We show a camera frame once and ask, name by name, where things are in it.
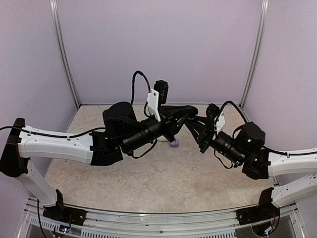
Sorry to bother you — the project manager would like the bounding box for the aluminium corner post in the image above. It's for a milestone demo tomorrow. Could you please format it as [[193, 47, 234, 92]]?
[[50, 0, 81, 110], [239, 0, 269, 110]]

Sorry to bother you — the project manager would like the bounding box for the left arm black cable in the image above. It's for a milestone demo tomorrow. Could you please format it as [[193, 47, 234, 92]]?
[[0, 70, 152, 139]]

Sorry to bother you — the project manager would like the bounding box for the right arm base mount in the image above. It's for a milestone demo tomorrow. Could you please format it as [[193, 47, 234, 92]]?
[[236, 187, 280, 225]]

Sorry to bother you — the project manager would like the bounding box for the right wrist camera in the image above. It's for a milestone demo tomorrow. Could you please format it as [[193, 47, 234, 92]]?
[[206, 104, 225, 134]]

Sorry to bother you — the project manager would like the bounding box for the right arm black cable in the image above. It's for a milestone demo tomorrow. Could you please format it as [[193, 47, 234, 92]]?
[[219, 100, 317, 158]]

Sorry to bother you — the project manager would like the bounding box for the aluminium front rail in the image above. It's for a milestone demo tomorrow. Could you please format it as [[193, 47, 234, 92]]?
[[17, 203, 305, 238]]

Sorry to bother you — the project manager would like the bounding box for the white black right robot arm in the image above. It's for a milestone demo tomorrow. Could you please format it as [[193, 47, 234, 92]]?
[[185, 117, 317, 220]]

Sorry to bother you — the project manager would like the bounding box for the purple earbud charging case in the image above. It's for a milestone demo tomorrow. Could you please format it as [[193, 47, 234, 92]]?
[[169, 138, 180, 148]]

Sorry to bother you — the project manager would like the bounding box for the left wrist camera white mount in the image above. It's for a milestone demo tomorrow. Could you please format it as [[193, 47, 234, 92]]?
[[146, 80, 169, 122]]

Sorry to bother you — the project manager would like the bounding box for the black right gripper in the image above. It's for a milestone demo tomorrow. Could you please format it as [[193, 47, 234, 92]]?
[[185, 116, 247, 166]]

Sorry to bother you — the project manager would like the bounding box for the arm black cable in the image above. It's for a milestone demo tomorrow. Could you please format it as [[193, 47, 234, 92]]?
[[0, 70, 152, 139], [219, 100, 317, 158]]

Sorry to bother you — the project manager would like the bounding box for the white earbud charging case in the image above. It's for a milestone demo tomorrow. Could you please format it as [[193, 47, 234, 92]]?
[[158, 138, 169, 142]]

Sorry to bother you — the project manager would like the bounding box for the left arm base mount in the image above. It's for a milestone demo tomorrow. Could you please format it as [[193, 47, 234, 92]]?
[[43, 189, 87, 226]]

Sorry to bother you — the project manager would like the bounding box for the aluminium corner post left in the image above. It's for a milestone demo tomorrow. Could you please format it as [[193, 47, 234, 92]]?
[[50, 0, 81, 110]]

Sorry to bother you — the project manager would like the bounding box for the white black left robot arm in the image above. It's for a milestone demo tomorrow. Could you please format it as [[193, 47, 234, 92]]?
[[0, 102, 198, 221]]

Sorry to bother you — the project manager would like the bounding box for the aluminium corner post right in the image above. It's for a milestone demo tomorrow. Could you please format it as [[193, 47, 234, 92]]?
[[239, 0, 269, 110]]

